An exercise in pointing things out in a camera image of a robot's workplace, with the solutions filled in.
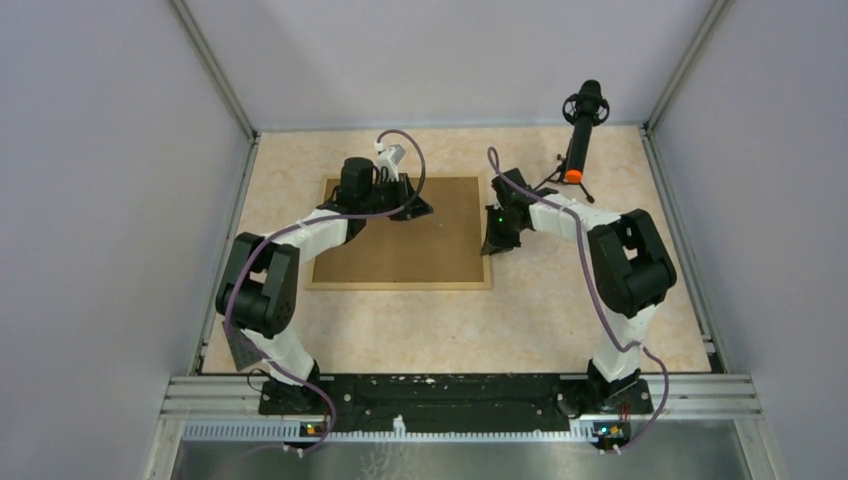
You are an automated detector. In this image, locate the purple cable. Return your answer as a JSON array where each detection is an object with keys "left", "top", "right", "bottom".
[
  {"left": 221, "top": 128, "right": 428, "bottom": 460},
  {"left": 486, "top": 145, "right": 672, "bottom": 458}
]

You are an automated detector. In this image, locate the wooden picture frame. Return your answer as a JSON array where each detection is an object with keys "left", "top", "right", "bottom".
[{"left": 306, "top": 174, "right": 492, "bottom": 291}]

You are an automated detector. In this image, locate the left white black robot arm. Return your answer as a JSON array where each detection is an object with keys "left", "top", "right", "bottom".
[{"left": 215, "top": 157, "right": 433, "bottom": 414}]

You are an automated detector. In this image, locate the black microphone orange tip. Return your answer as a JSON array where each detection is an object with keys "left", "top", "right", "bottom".
[{"left": 562, "top": 79, "right": 610, "bottom": 184}]

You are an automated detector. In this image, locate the black mini tripod stand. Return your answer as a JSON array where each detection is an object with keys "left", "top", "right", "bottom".
[{"left": 533, "top": 92, "right": 596, "bottom": 205}]

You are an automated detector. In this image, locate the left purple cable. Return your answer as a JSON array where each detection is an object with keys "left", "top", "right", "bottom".
[{"left": 221, "top": 128, "right": 428, "bottom": 460}]

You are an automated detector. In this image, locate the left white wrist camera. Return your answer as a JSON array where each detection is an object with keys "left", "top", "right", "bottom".
[{"left": 374, "top": 141, "right": 406, "bottom": 183}]

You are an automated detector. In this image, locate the grey lego baseplate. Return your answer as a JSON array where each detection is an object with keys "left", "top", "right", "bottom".
[{"left": 226, "top": 329, "right": 262, "bottom": 372}]

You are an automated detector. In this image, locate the aluminium front rail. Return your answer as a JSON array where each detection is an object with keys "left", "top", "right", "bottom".
[{"left": 160, "top": 374, "right": 762, "bottom": 444}]

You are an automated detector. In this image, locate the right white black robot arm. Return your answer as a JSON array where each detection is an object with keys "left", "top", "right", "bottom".
[{"left": 481, "top": 169, "right": 677, "bottom": 412}]

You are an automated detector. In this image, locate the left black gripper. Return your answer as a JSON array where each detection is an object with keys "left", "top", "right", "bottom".
[{"left": 360, "top": 172, "right": 432, "bottom": 221}]

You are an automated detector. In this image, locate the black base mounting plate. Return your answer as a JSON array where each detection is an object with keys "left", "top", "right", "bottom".
[{"left": 258, "top": 373, "right": 654, "bottom": 434}]

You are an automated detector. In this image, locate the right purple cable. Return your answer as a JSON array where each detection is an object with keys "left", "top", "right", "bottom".
[{"left": 486, "top": 145, "right": 672, "bottom": 458}]

